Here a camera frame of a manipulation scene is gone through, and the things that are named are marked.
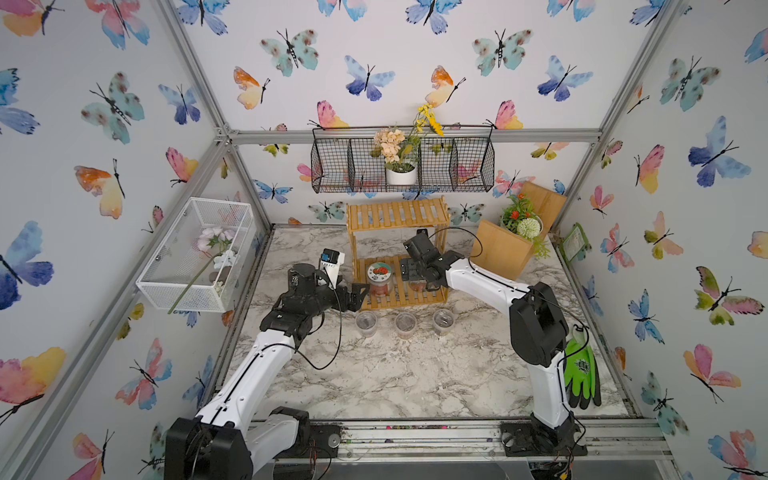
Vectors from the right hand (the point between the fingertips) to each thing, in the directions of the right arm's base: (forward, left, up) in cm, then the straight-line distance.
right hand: (420, 262), depth 95 cm
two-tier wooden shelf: (+5, +8, +15) cm, 18 cm away
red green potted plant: (+10, -29, +10) cm, 33 cm away
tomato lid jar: (-5, +13, -1) cm, 14 cm away
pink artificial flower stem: (-11, +52, +20) cm, 57 cm away
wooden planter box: (-3, -23, +9) cm, 25 cm away
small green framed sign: (+18, -57, -9) cm, 60 cm away
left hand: (-13, +18, +9) cm, 24 cm away
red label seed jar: (-19, +4, -7) cm, 20 cm away
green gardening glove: (-29, -45, -11) cm, 54 cm away
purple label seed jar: (-19, +16, -6) cm, 25 cm away
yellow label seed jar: (-17, -7, -6) cm, 20 cm away
